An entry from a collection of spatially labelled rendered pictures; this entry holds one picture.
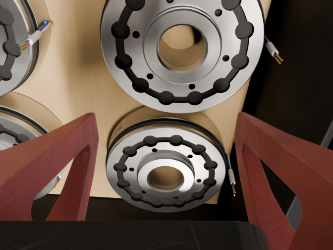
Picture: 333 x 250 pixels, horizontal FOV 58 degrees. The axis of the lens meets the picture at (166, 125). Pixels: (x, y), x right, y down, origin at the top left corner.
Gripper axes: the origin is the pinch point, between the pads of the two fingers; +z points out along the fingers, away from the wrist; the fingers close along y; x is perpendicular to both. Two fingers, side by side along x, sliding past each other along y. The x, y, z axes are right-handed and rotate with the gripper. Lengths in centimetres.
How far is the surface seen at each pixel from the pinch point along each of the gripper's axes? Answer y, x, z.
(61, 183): 10.8, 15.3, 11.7
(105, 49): 3.8, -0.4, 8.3
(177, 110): -0.8, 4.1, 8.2
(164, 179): 0.2, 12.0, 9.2
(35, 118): 10.3, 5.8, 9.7
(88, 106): 6.5, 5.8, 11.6
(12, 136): 11.8, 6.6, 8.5
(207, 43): -2.5, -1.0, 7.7
